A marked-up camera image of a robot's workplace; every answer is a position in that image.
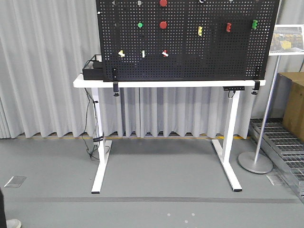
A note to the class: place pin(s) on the red rotary switch lower right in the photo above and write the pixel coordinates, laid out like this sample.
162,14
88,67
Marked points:
165,54

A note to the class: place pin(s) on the white standing desk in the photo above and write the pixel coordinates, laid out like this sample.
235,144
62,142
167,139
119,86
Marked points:
223,151

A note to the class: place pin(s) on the black desk control panel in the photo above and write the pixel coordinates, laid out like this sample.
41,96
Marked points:
234,88

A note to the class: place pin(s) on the red mushroom button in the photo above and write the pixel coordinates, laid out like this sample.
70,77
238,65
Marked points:
163,24
163,3

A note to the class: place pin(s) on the right black clamp bracket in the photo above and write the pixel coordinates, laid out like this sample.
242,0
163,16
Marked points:
256,80

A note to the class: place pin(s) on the yellow rotary switch lower left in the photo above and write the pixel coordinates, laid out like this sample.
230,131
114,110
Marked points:
121,53

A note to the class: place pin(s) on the yellow toggle switch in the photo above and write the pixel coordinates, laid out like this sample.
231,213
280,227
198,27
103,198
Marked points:
200,30

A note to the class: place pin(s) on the green toggle switch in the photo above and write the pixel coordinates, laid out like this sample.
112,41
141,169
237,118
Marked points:
254,24

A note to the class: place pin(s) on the framed photo sign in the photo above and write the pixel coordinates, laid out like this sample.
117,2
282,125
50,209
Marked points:
287,40

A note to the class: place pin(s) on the black box on desk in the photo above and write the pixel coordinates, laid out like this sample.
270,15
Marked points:
93,68

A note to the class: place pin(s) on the white shoe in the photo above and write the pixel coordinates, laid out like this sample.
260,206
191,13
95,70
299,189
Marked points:
13,223

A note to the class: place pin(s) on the black perforated pegboard panel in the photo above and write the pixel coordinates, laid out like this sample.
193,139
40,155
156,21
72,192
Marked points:
216,56

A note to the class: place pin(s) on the brown cardboard box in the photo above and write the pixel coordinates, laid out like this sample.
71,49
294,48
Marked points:
293,118

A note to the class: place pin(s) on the metal floor plate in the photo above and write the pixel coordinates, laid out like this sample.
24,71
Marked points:
15,182

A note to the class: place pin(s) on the silver sign stand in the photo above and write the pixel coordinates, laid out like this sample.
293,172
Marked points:
253,161

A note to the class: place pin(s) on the upper red mushroom button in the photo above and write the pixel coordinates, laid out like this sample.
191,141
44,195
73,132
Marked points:
163,3

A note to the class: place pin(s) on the lower red mushroom button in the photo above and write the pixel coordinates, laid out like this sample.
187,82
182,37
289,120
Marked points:
163,24

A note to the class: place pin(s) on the metal grate platform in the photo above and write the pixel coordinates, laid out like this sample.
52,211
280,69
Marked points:
286,151

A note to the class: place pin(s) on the red toggle switch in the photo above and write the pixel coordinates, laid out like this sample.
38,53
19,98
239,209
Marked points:
228,27

